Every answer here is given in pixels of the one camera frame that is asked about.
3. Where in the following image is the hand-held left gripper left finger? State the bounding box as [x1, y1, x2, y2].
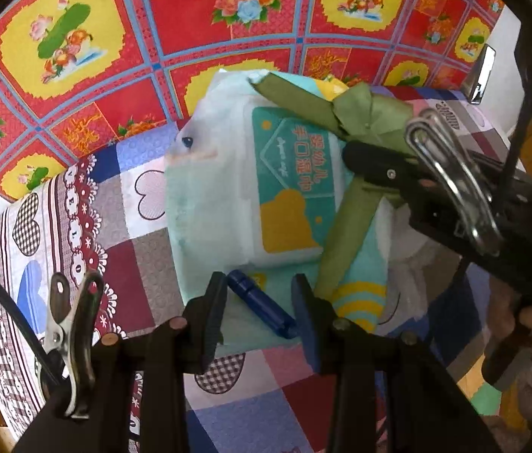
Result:
[11, 271, 229, 453]

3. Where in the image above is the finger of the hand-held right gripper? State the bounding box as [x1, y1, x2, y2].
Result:
[341, 140, 437, 200]

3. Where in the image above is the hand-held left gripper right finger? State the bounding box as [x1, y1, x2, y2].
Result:
[291, 274, 503, 453]

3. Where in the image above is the olive green paper strip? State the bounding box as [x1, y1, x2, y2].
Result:
[249, 72, 420, 300]

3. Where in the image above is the person's right hand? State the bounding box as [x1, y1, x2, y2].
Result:
[487, 276, 532, 369]

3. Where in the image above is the steel spring clamp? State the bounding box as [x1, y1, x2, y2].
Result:
[35, 271, 106, 421]
[404, 108, 503, 256]

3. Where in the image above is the teal yellow plastic bag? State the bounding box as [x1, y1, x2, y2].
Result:
[176, 245, 392, 357]

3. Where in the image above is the heart patterned bed sheet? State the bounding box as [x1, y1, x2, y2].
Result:
[0, 84, 531, 453]

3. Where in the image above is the pale wet wipes pack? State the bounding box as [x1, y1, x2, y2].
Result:
[163, 68, 349, 293]

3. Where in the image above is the colourful foam floor mat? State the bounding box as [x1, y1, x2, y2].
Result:
[452, 361, 531, 435]

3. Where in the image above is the small wall mirror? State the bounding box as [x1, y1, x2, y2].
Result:
[465, 45, 498, 105]

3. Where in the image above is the black cable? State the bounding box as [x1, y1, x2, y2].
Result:
[0, 248, 66, 388]

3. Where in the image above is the red floral wall cloth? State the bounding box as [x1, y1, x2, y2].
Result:
[0, 0, 507, 201]

